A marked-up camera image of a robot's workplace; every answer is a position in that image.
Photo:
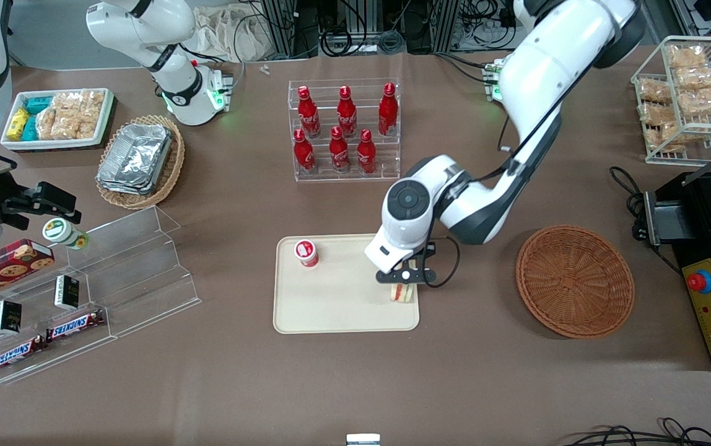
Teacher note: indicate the bagged fried bread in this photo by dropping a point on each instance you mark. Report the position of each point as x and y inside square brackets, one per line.
[697, 78]
[687, 57]
[656, 113]
[665, 137]
[705, 101]
[654, 91]

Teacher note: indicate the small black carton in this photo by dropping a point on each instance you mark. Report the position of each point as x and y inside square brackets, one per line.
[7, 317]
[67, 292]

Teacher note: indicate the black machine housing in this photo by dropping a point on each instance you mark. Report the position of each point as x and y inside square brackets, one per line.
[696, 248]

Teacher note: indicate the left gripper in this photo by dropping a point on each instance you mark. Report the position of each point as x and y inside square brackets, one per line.
[430, 248]

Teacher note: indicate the stack of foil trays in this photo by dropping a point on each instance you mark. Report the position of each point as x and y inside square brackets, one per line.
[135, 158]

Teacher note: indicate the red white yogurt cup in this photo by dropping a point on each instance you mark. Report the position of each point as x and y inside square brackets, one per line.
[306, 252]

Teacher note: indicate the small white block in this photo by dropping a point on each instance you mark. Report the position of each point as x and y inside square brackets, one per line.
[363, 440]

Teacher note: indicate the beige plastic tray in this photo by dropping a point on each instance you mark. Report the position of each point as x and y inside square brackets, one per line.
[343, 297]

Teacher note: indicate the light wicker basket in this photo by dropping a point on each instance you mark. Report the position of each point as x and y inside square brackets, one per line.
[173, 170]

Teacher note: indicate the yellow snack packet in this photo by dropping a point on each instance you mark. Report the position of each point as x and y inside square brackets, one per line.
[17, 122]

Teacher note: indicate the triangular sandwich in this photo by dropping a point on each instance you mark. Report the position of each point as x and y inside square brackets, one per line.
[402, 293]

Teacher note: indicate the clear acrylic bottle rack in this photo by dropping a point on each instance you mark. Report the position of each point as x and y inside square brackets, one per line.
[386, 158]

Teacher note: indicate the Snickers chocolate bar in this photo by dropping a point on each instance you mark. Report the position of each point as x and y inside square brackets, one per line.
[18, 354]
[75, 326]

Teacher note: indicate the teal snack packet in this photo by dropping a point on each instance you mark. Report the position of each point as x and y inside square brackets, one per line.
[30, 129]
[38, 104]

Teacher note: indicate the brown wicker basket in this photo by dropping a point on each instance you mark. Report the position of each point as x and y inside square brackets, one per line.
[572, 282]

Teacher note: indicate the white cloth bag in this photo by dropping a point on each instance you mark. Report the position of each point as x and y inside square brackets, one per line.
[225, 31]

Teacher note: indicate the clear acrylic step display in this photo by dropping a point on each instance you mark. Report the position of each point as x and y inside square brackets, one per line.
[139, 272]

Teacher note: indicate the white plastic snack bin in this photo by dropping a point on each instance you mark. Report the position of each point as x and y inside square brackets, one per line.
[52, 144]

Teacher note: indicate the red plaid cookie box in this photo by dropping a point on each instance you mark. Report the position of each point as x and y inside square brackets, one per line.
[2, 269]

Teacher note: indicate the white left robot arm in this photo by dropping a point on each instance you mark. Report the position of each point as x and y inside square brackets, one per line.
[547, 62]

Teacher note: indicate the red emergency stop button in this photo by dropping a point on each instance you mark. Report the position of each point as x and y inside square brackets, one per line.
[700, 282]

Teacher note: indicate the bagged rice crackers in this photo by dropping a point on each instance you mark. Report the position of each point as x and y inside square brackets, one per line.
[83, 108]
[47, 124]

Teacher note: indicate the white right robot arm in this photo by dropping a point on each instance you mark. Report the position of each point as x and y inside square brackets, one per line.
[163, 37]

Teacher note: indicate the red cola bottle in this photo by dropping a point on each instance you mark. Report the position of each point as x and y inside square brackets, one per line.
[366, 155]
[347, 114]
[388, 111]
[339, 153]
[304, 155]
[309, 114]

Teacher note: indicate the green lidded drink cup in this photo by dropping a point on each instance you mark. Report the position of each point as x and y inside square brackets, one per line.
[61, 232]

